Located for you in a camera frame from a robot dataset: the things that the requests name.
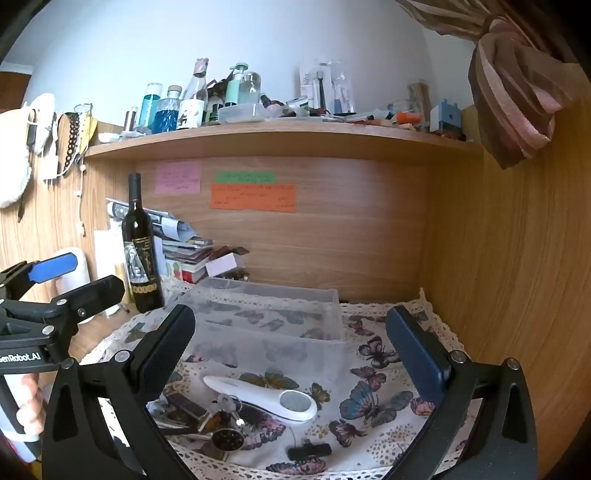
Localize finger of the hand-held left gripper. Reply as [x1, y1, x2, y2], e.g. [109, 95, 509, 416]
[0, 275, 126, 335]
[0, 252, 78, 303]

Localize teal pump bottle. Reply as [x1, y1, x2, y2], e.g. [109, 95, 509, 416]
[224, 63, 250, 108]

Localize small white box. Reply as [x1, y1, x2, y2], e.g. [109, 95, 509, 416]
[205, 252, 246, 278]

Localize dark wine bottle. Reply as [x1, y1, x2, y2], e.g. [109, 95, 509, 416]
[121, 173, 166, 313]

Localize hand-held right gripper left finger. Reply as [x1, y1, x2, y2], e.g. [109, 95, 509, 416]
[41, 304, 197, 480]

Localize dark rectangular case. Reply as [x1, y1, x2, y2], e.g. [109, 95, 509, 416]
[161, 392, 209, 422]

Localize small clear lidded box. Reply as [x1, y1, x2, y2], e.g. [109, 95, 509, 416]
[217, 103, 269, 124]

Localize white plush item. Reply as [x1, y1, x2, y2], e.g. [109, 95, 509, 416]
[0, 93, 57, 209]

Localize green paper note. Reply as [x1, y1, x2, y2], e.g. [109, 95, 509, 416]
[215, 171, 277, 186]

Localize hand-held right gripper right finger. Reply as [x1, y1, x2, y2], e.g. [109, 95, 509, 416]
[385, 305, 541, 480]

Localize silver key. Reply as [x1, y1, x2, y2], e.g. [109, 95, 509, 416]
[216, 392, 249, 428]

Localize stack of books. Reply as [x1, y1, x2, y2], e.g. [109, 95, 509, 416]
[161, 236, 251, 285]

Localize small black adapter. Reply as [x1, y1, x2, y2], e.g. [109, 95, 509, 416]
[287, 443, 332, 461]

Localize clear bottle white label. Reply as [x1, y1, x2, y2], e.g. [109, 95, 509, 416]
[177, 58, 210, 128]

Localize pink paper note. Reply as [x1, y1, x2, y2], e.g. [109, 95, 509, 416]
[154, 161, 203, 196]

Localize white handheld foot file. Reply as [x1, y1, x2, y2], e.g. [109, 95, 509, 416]
[203, 375, 319, 424]

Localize tall blue liquid bottle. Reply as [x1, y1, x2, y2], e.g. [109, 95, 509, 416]
[139, 82, 164, 131]

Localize brown striped curtain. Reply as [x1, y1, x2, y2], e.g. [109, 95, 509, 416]
[396, 0, 585, 170]

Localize round black metal disc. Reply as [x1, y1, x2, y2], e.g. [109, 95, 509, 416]
[211, 427, 245, 451]

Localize clear plastic organizer box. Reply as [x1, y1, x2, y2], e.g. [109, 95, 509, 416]
[178, 277, 348, 385]

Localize person's left hand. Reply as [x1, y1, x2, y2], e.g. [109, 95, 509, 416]
[16, 371, 48, 438]

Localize toothbrush blister pack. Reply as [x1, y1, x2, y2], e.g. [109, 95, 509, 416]
[298, 59, 356, 116]

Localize wooden shelf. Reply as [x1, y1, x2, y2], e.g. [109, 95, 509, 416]
[85, 116, 484, 160]

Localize white rounded container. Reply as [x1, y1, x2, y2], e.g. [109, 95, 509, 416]
[54, 248, 92, 298]

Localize orange paper note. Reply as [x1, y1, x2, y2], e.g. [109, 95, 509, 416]
[210, 183, 297, 214]

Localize faceted blue liquid bottle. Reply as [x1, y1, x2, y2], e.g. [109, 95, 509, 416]
[154, 85, 182, 133]

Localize clear round bottle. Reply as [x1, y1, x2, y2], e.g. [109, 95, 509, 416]
[240, 71, 263, 105]

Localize blue and white box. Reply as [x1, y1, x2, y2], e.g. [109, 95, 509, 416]
[430, 99, 463, 136]

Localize butterfly print tablecloth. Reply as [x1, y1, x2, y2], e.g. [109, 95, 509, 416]
[81, 277, 486, 480]

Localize patterned black strap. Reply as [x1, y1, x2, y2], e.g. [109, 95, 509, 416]
[61, 112, 82, 177]

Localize glass jar brown contents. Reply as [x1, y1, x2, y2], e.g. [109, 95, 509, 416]
[407, 82, 433, 121]

